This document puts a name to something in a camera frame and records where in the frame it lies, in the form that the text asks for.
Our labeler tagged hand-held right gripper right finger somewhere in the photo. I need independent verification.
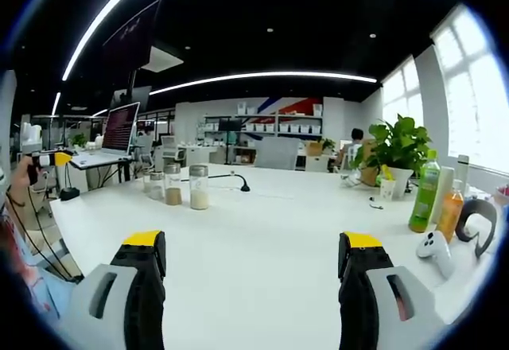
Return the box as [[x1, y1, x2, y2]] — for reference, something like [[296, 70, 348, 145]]
[[337, 230, 447, 350]]

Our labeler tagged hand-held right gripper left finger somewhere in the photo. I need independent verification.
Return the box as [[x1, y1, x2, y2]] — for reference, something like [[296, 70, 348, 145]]
[[59, 229, 167, 350]]

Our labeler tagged seasoning bottle with brown powder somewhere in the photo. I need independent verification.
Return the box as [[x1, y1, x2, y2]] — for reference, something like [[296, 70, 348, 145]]
[[163, 163, 183, 207]]

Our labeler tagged seasoning bottle with white powder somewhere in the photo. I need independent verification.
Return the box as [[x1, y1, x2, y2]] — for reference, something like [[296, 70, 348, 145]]
[[188, 164, 210, 211]]

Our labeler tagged green drink bottle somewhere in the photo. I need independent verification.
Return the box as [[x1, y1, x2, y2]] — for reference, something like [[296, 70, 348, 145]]
[[408, 150, 442, 234]]

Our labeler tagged orange drink bottle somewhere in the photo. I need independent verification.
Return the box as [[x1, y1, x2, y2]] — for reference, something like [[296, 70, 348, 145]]
[[435, 178, 465, 244]]

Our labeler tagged white plastic bottle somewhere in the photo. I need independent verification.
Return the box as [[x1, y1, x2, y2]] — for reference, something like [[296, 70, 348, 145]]
[[430, 165, 456, 224]]

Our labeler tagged person's left hand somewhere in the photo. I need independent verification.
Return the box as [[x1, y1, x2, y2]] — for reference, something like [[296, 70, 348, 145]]
[[8, 154, 41, 204]]

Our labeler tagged open silver laptop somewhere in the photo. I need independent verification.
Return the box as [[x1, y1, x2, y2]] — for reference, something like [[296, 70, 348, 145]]
[[70, 101, 142, 169]]

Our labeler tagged white handheld controller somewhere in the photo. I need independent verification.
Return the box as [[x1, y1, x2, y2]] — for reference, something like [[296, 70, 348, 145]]
[[415, 231, 456, 280]]

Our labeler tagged small hanging monitor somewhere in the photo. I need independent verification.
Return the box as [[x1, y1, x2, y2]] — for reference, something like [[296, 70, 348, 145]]
[[110, 85, 153, 111]]

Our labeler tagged person's printed clothing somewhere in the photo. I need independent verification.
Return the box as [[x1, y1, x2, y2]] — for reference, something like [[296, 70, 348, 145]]
[[0, 205, 83, 321]]

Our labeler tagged white mesh office chair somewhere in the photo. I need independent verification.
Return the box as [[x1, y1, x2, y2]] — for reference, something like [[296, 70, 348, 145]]
[[153, 134, 188, 170]]

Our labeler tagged large hanging dark monitor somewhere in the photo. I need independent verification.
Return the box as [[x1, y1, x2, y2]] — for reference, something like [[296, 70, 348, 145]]
[[101, 0, 164, 77]]

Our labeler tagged green plant in white pot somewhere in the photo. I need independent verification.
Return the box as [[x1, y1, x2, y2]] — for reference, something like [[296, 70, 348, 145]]
[[351, 114, 433, 200]]

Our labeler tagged grey office chair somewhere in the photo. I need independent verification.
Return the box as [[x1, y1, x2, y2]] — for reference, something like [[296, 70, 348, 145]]
[[253, 136, 300, 172]]

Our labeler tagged black cable with plug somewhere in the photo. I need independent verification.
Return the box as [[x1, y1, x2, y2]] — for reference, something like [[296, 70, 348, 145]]
[[181, 172, 252, 193]]

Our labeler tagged white wall shelf with boxes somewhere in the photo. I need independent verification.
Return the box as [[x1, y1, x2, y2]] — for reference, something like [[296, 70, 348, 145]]
[[201, 103, 324, 145]]

